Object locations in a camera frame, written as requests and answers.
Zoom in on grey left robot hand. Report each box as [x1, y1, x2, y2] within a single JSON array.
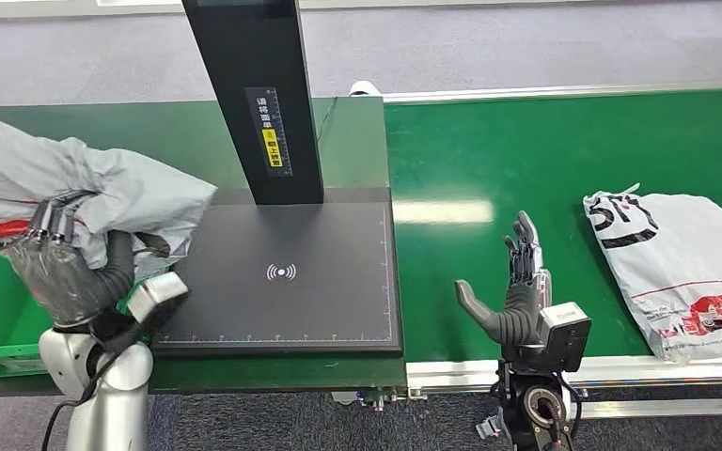
[[2, 191, 173, 331]]

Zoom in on metal bolt fittings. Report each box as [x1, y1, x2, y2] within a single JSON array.
[[332, 388, 430, 414]]

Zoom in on black scanner base plate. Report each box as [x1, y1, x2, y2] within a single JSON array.
[[149, 186, 405, 358]]

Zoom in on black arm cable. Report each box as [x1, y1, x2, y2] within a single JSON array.
[[556, 371, 585, 441], [39, 335, 145, 451]]

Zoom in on green conveyor belt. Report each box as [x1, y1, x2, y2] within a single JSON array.
[[384, 87, 722, 365]]

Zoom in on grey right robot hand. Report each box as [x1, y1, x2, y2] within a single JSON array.
[[453, 210, 553, 349]]

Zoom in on black scanner column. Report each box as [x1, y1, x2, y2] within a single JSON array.
[[181, 0, 327, 208]]

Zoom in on white roller end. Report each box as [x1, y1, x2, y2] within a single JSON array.
[[349, 80, 385, 99]]

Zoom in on white mailer bag black print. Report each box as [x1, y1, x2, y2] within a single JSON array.
[[582, 181, 722, 365]]

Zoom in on aluminium conveyor frame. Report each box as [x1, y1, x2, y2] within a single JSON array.
[[329, 78, 722, 420]]

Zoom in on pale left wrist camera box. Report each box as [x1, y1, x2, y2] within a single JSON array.
[[124, 271, 192, 325]]

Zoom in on grey cable plug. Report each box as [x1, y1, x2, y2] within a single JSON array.
[[475, 414, 507, 442]]

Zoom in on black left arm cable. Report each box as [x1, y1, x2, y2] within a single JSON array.
[[39, 335, 145, 451]]

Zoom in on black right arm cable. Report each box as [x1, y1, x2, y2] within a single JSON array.
[[556, 371, 585, 441]]

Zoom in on green table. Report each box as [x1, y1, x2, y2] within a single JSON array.
[[0, 95, 410, 399]]

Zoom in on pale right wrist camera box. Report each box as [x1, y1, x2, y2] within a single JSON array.
[[500, 301, 593, 375]]

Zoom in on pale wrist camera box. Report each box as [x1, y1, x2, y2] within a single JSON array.
[[500, 301, 593, 375], [124, 271, 192, 325]]

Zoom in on white mailer bag red print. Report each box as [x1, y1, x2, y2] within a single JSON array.
[[0, 114, 220, 283]]

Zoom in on thin black scanner cable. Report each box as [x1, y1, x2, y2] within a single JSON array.
[[315, 95, 341, 148]]

